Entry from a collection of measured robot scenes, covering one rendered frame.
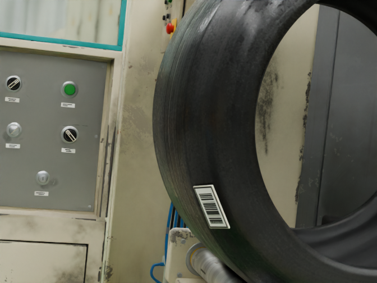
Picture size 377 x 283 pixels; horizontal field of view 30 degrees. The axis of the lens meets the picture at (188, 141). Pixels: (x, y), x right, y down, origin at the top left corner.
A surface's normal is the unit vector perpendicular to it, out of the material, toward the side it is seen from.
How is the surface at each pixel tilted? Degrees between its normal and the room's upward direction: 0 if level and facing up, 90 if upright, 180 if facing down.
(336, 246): 80
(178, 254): 90
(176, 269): 90
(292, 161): 90
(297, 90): 90
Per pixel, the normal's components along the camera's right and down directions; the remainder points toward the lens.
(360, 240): 0.16, -0.09
